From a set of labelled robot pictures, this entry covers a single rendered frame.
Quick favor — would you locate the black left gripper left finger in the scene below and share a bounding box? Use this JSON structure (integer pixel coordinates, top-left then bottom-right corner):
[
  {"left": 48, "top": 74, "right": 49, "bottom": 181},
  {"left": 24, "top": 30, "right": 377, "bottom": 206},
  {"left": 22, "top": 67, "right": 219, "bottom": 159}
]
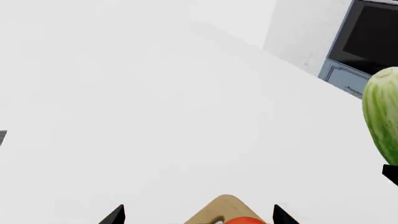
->
[{"left": 98, "top": 203, "right": 126, "bottom": 224}]

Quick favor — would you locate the red tomato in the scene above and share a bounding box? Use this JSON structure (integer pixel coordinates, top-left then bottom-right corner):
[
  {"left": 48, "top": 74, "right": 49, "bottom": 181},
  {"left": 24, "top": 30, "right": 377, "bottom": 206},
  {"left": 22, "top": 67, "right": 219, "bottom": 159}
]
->
[{"left": 223, "top": 216, "right": 267, "bottom": 224}]

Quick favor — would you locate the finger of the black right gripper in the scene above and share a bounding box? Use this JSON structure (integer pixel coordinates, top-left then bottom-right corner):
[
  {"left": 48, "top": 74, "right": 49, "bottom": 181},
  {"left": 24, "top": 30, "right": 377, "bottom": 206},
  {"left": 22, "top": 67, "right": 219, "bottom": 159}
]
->
[{"left": 272, "top": 203, "right": 300, "bottom": 224}]

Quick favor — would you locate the green striped cucumber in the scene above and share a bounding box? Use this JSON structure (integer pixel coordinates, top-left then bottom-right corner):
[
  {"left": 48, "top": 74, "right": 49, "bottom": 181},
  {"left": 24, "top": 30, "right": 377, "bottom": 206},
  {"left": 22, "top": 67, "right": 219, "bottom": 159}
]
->
[{"left": 361, "top": 66, "right": 398, "bottom": 166}]

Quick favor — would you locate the black left gripper right finger tip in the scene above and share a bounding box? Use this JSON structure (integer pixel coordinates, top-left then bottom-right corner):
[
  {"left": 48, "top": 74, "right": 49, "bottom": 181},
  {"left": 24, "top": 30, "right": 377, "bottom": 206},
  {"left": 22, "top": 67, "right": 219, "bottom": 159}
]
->
[{"left": 382, "top": 164, "right": 398, "bottom": 187}]

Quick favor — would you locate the grey oven with dark window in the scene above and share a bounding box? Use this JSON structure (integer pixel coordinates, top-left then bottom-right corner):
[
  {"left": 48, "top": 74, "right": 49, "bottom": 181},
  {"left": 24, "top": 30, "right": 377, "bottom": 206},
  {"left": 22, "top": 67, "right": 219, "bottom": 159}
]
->
[{"left": 317, "top": 0, "right": 398, "bottom": 100}]

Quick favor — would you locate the wooden cutting board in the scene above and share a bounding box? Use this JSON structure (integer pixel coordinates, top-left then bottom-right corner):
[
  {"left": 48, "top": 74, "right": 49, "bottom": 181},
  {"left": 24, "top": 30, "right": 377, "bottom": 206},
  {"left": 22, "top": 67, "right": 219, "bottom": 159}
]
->
[{"left": 183, "top": 194, "right": 268, "bottom": 224}]

